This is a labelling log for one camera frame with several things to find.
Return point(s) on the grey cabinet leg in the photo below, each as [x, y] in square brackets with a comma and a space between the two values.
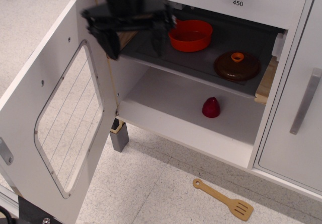
[119, 137]

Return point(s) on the red toy strawberry half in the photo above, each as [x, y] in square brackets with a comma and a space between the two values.
[211, 108]

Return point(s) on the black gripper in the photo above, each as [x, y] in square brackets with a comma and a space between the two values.
[129, 15]

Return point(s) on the orange toy saucepan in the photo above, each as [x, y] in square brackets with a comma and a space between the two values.
[191, 35]

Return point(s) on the white oven door with window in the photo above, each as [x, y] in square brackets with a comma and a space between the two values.
[24, 101]

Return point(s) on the white right cabinet door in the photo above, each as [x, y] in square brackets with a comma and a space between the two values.
[292, 149]

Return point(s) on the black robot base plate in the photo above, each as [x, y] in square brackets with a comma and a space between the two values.
[29, 213]

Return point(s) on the wooden slotted spatula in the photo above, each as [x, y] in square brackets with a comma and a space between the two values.
[237, 207]

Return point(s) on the silver cabinet door handle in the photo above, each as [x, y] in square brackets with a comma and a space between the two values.
[306, 100]

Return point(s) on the brown pot lid orange knob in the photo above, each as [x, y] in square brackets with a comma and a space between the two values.
[237, 66]

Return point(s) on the white toy kitchen cabinet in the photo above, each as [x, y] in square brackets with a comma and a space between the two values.
[170, 105]

